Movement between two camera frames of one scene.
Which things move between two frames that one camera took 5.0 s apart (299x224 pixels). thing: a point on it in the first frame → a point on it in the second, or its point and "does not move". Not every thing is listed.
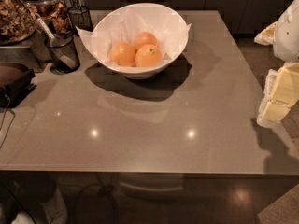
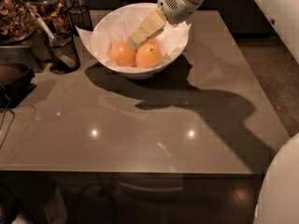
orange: (149, 56) does not move
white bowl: (123, 23) does not move
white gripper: (288, 35) → (175, 4)
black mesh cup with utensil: (63, 53) does not move
